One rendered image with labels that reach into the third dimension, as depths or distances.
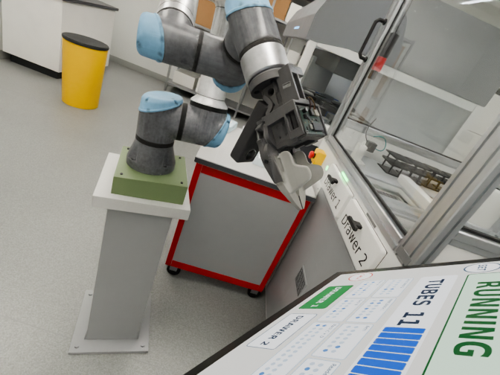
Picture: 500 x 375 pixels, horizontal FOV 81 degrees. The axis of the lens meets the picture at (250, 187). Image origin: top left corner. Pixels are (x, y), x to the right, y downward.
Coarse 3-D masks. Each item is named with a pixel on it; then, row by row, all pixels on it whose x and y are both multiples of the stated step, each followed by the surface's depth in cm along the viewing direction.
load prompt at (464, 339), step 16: (496, 272) 35; (464, 288) 34; (480, 288) 32; (496, 288) 31; (464, 304) 30; (480, 304) 29; (496, 304) 28; (448, 320) 28; (464, 320) 27; (480, 320) 26; (496, 320) 25; (448, 336) 25; (464, 336) 24; (480, 336) 24; (496, 336) 23; (432, 352) 23; (448, 352) 23; (464, 352) 22; (480, 352) 22; (496, 352) 21; (432, 368) 21; (448, 368) 21; (464, 368) 20; (480, 368) 20; (496, 368) 20
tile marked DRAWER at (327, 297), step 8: (328, 288) 49; (336, 288) 47; (344, 288) 46; (320, 296) 46; (328, 296) 44; (336, 296) 43; (304, 304) 44; (312, 304) 43; (320, 304) 42; (328, 304) 41
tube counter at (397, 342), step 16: (400, 320) 30; (416, 320) 29; (432, 320) 28; (384, 336) 28; (400, 336) 27; (416, 336) 26; (368, 352) 26; (384, 352) 25; (400, 352) 25; (416, 352) 24; (352, 368) 24; (368, 368) 24; (384, 368) 23; (400, 368) 22
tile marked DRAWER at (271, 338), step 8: (288, 320) 39; (296, 320) 38; (304, 320) 38; (272, 328) 38; (280, 328) 37; (288, 328) 36; (296, 328) 36; (264, 336) 36; (272, 336) 35; (280, 336) 35; (288, 336) 34; (248, 344) 35; (256, 344) 34; (264, 344) 34; (272, 344) 33; (280, 344) 32
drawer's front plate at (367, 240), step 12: (348, 204) 105; (360, 216) 95; (348, 228) 100; (372, 228) 89; (348, 240) 97; (360, 240) 90; (372, 240) 85; (360, 252) 88; (372, 252) 83; (384, 252) 80; (372, 264) 81
